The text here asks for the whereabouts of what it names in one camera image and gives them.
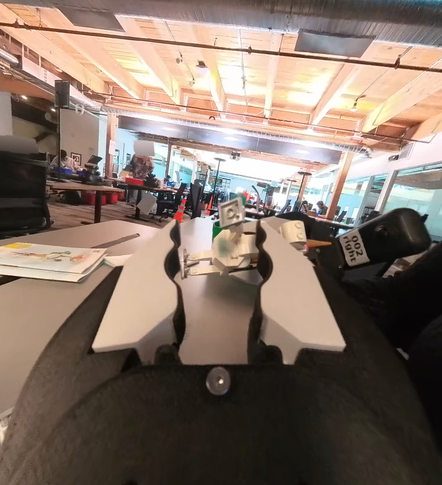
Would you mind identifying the hanging black monitor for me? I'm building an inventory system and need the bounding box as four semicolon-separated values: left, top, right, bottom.
54;80;71;109

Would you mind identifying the black floor lamp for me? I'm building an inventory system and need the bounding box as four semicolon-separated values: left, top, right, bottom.
298;171;312;203

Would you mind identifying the row of red storage bins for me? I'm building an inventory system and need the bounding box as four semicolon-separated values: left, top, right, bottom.
82;191;119;205

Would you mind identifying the silver ventilation duct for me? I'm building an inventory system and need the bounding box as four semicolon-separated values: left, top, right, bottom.
0;0;442;36

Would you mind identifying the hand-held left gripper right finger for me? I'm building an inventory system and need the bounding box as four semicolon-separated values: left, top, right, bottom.
248;219;347;365

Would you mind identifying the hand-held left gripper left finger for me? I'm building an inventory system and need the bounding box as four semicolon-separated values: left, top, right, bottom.
91;219;188;353

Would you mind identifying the person's right forearm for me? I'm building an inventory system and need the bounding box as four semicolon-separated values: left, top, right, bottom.
340;218;442;357

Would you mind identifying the long wooden desk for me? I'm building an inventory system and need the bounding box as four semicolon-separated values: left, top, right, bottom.
48;181;120;224

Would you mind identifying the instruction booklet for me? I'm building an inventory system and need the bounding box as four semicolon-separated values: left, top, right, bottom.
0;261;108;283
0;242;107;274

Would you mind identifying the black mesh office chair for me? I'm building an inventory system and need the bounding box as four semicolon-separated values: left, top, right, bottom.
0;137;53;238

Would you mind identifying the grey board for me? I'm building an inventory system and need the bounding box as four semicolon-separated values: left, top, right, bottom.
137;192;158;216

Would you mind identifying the white toy brick unicorn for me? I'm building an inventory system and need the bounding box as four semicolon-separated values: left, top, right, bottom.
181;199;333;280

